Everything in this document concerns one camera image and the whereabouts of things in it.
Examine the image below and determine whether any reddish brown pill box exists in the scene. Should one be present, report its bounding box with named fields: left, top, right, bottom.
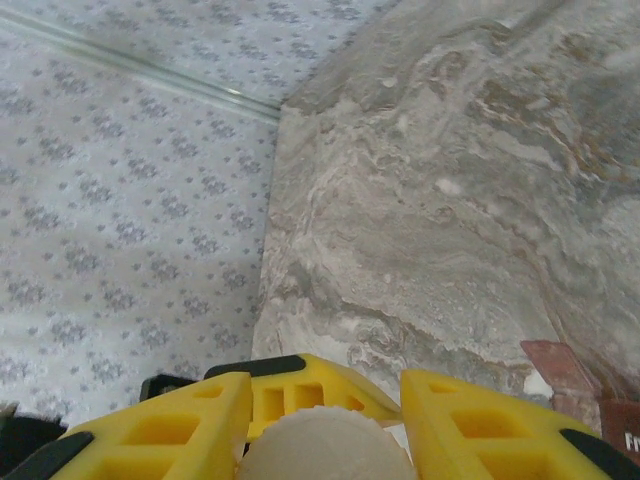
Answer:
left=519, top=339, right=640, bottom=474

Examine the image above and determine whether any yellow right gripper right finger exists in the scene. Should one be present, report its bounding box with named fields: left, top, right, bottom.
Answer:
left=399, top=369, right=631, bottom=480

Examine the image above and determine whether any white ribbed bottle cap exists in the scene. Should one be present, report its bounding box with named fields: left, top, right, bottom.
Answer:
left=234, top=404, right=416, bottom=480

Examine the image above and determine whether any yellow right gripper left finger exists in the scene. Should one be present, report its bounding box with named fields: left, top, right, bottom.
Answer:
left=9, top=372, right=252, bottom=480

